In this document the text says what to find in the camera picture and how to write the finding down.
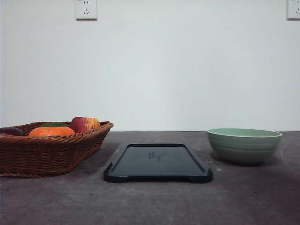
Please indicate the green ceramic bowl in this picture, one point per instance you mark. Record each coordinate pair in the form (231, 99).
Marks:
(243, 145)

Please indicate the brown wicker basket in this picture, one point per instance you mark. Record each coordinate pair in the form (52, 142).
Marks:
(24, 156)

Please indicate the dark rectangular tray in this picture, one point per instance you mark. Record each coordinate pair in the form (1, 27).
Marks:
(156, 161)

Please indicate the red yellow apple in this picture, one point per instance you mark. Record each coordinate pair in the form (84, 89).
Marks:
(84, 124)

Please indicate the dark green avocado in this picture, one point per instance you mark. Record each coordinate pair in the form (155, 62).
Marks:
(54, 124)

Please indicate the orange tangerine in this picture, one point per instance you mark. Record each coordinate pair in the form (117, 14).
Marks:
(52, 131)

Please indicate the dark purple eggplant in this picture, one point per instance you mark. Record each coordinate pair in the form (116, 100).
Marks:
(10, 131)

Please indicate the white wall socket left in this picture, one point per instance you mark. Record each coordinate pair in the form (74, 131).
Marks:
(86, 10)

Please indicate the white wall socket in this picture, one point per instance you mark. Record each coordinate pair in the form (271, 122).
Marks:
(293, 10)
(86, 10)

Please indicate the white wall socket right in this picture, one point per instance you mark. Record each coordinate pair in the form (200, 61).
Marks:
(293, 10)

